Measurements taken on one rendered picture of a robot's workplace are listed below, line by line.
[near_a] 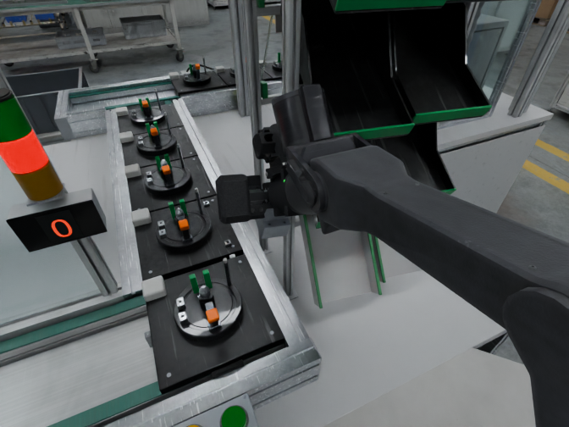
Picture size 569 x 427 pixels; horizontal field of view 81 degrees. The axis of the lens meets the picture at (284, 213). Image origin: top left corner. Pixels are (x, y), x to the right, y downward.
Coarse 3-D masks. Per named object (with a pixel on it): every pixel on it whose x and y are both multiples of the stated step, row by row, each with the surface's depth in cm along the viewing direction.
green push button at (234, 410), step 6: (228, 408) 56; (234, 408) 55; (240, 408) 56; (228, 414) 55; (234, 414) 55; (240, 414) 55; (222, 420) 54; (228, 420) 54; (234, 420) 54; (240, 420) 54; (228, 426) 53; (234, 426) 53; (240, 426) 53
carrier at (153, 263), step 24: (144, 216) 89; (168, 216) 89; (192, 216) 89; (216, 216) 92; (144, 240) 85; (168, 240) 82; (192, 240) 82; (216, 240) 85; (144, 264) 79; (168, 264) 79; (192, 264) 79
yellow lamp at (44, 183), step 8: (48, 160) 51; (48, 168) 50; (16, 176) 48; (24, 176) 48; (32, 176) 48; (40, 176) 49; (48, 176) 50; (56, 176) 52; (24, 184) 49; (32, 184) 49; (40, 184) 49; (48, 184) 50; (56, 184) 51; (32, 192) 50; (40, 192) 50; (48, 192) 51; (56, 192) 52; (40, 200) 51
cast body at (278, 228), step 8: (272, 208) 48; (272, 216) 50; (280, 216) 50; (264, 224) 50; (272, 224) 50; (280, 224) 50; (288, 224) 51; (264, 232) 50; (272, 232) 51; (280, 232) 52
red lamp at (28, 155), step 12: (0, 144) 44; (12, 144) 45; (24, 144) 46; (36, 144) 47; (12, 156) 46; (24, 156) 46; (36, 156) 48; (12, 168) 47; (24, 168) 47; (36, 168) 48
